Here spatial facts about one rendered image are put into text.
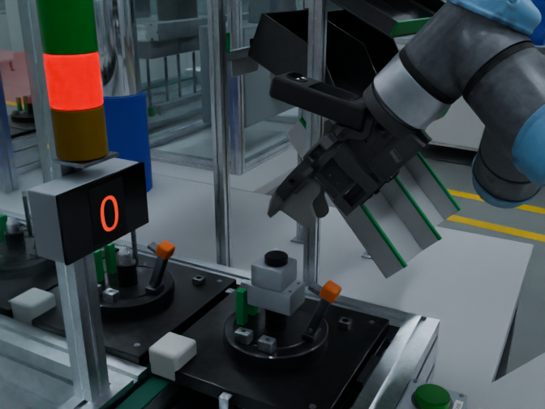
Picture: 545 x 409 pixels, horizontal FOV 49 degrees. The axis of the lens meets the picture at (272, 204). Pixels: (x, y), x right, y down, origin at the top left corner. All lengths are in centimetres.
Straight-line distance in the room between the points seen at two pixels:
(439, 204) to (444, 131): 378
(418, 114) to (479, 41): 9
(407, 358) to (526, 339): 197
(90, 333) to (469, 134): 436
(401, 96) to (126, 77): 109
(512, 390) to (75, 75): 74
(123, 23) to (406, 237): 91
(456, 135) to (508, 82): 437
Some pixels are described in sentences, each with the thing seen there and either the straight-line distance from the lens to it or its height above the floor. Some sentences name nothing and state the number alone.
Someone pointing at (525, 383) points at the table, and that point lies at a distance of 101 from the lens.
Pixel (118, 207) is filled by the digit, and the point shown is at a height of 120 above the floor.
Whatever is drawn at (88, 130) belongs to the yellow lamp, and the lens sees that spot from 60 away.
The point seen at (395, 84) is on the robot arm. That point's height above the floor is 133.
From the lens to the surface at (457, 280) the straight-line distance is 126.
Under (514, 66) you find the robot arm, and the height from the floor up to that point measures 136.
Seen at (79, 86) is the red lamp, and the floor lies 133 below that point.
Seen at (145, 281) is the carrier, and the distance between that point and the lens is 94.
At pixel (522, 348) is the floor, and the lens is 272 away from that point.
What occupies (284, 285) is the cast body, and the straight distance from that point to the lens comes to 76.
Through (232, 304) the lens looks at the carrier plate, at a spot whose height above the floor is 97.
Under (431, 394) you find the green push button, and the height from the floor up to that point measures 97.
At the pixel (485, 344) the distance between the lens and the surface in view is 107.
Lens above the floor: 143
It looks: 21 degrees down
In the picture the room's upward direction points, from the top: straight up
